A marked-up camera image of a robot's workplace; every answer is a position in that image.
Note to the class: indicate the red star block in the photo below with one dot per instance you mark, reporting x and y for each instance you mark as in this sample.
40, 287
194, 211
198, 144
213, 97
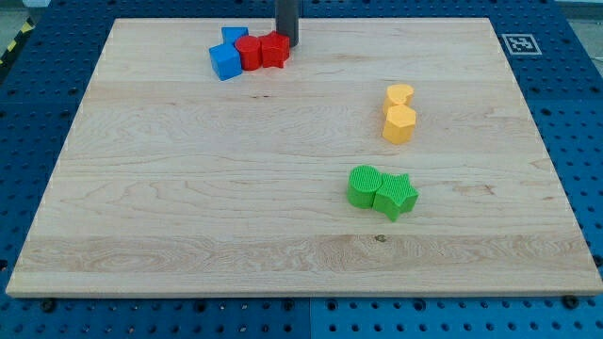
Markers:
275, 49

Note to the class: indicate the red cylinder block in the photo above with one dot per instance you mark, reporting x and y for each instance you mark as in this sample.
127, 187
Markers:
249, 48

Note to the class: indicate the green star block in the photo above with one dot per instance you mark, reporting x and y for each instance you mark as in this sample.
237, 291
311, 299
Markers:
395, 196

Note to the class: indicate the white fiducial marker tag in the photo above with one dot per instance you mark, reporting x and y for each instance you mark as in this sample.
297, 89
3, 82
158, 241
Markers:
519, 44

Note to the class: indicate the yellow heart block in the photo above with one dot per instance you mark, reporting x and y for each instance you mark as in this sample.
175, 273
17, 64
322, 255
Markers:
397, 94

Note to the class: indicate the wooden board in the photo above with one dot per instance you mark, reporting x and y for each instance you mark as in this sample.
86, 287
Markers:
175, 184

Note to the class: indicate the blue block behind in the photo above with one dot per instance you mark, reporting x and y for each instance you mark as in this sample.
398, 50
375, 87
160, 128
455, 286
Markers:
230, 34

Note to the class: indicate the green cylinder block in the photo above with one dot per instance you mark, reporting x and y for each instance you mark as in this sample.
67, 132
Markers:
363, 183

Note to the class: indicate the yellow hexagon block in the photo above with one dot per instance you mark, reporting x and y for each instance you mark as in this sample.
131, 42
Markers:
400, 123

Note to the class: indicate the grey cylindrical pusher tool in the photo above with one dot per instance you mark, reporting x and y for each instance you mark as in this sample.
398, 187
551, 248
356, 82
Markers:
287, 20

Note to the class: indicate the blue cube block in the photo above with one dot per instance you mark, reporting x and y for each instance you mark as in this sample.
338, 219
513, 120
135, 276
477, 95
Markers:
225, 61

